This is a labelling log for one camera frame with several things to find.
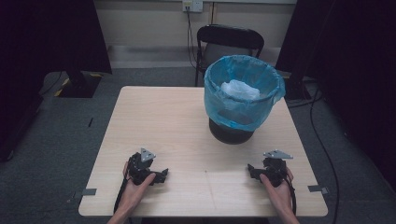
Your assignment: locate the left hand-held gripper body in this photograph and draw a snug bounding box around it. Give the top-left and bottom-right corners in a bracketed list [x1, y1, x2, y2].
[127, 147, 159, 187]

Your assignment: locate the black trash bin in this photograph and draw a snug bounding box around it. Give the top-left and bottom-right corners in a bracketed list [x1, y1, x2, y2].
[208, 118, 255, 146]

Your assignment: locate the person's left hand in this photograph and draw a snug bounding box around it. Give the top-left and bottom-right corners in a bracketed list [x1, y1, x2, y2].
[119, 161, 157, 212]

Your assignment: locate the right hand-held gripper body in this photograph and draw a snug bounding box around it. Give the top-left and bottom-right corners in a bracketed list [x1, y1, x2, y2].
[262, 149, 294, 189]

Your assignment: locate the blue plastic bin liner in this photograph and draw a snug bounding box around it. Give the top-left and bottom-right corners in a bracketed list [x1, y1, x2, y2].
[203, 54, 287, 133]

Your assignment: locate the dark curtain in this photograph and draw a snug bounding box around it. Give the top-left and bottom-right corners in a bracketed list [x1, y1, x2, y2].
[0, 0, 113, 162]
[275, 0, 396, 190]

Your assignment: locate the white crumpled plastic bag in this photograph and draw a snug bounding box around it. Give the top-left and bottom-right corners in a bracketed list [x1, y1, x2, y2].
[219, 78, 262, 101]

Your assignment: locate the black socket cable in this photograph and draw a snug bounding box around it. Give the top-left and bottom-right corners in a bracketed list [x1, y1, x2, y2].
[185, 8, 199, 70]

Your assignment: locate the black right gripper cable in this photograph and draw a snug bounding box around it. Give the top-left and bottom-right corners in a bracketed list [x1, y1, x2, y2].
[286, 174, 298, 216]

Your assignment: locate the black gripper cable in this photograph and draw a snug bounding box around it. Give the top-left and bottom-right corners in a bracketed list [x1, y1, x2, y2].
[286, 174, 298, 216]
[113, 177, 129, 215]

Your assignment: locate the black stand base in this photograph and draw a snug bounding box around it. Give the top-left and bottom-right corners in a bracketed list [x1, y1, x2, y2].
[57, 69, 104, 99]
[283, 73, 313, 101]

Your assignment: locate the black folding chair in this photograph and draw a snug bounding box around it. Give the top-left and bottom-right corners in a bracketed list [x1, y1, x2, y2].
[194, 24, 266, 88]

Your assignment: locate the yellow black floor tape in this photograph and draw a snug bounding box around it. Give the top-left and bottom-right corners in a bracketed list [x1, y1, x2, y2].
[53, 72, 105, 98]

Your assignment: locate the person's right hand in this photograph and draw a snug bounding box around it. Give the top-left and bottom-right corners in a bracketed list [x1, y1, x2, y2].
[259, 167, 295, 215]

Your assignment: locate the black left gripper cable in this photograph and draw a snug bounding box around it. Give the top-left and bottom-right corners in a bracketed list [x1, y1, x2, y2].
[113, 177, 129, 215]

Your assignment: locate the black floor cable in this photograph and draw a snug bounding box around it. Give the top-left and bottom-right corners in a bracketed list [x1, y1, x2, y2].
[286, 87, 341, 224]

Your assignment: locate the white wall socket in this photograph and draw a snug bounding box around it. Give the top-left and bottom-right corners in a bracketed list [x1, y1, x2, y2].
[181, 0, 205, 14]

